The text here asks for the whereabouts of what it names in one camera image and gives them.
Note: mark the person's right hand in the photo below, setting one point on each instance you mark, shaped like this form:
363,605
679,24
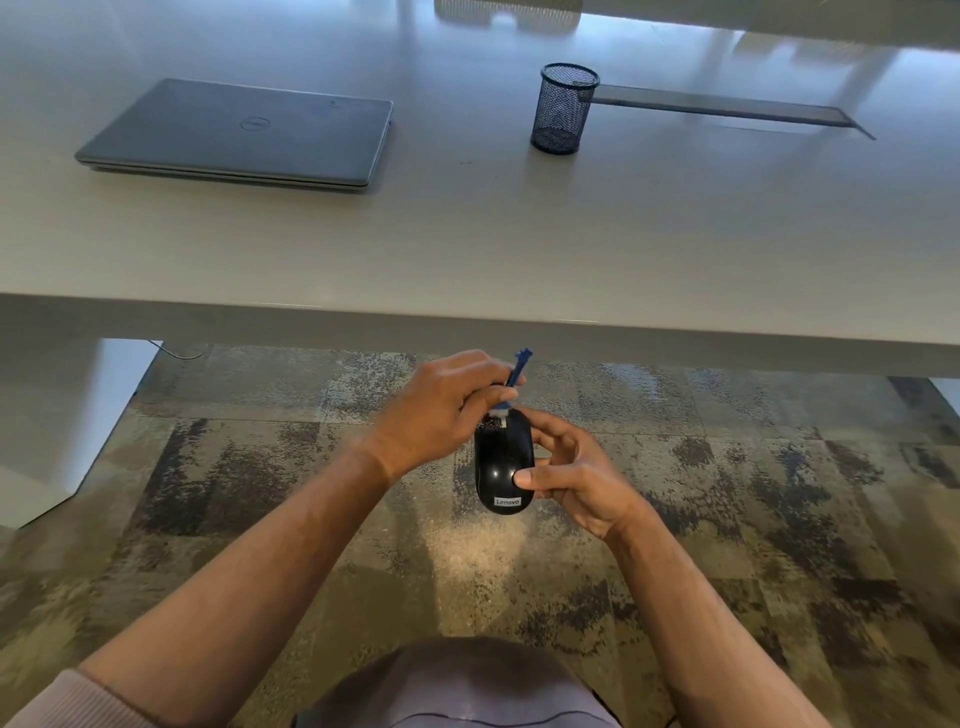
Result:
592,487

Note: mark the person's left hand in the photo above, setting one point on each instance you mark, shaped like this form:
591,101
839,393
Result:
424,409

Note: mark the person's right middle finger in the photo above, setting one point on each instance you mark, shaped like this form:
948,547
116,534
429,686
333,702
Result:
551,454

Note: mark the person's right thumb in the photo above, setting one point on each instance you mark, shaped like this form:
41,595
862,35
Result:
541,480

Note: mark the person's left fingers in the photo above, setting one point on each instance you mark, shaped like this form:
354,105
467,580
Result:
480,382

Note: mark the black computer mouse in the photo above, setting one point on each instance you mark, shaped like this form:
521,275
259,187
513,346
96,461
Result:
499,469

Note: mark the person's right forearm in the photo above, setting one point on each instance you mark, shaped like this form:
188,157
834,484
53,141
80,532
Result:
697,630

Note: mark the person's left forearm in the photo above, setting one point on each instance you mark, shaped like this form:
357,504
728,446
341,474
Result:
247,570

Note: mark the person's grey trousers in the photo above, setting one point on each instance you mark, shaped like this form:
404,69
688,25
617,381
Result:
457,686

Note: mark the black mesh pen cup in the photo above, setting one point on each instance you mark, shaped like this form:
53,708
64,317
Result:
562,112

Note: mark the grey closed laptop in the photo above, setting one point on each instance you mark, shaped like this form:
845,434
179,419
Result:
240,131

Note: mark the mesh office chair back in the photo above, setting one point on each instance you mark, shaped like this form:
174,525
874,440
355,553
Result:
510,11

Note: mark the white desk leg panel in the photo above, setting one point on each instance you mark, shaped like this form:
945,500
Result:
67,420

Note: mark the person's beige sleeve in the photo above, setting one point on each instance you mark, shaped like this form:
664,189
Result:
67,705

